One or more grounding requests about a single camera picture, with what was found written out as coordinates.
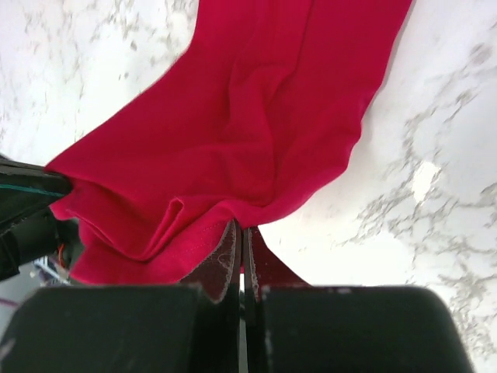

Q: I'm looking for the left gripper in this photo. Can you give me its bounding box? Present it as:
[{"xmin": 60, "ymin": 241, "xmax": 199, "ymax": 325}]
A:
[{"xmin": 1, "ymin": 155, "xmax": 84, "ymax": 281}]

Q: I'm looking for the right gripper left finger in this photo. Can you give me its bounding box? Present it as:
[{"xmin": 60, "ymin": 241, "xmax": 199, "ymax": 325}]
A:
[{"xmin": 1, "ymin": 222, "xmax": 241, "ymax": 372}]

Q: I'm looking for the crimson pink t shirt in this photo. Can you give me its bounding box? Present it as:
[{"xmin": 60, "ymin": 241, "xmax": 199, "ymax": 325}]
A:
[{"xmin": 47, "ymin": 1, "xmax": 411, "ymax": 284}]

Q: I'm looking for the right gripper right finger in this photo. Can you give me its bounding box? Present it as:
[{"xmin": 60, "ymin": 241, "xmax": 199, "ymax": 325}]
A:
[{"xmin": 242, "ymin": 228, "xmax": 473, "ymax": 372}]

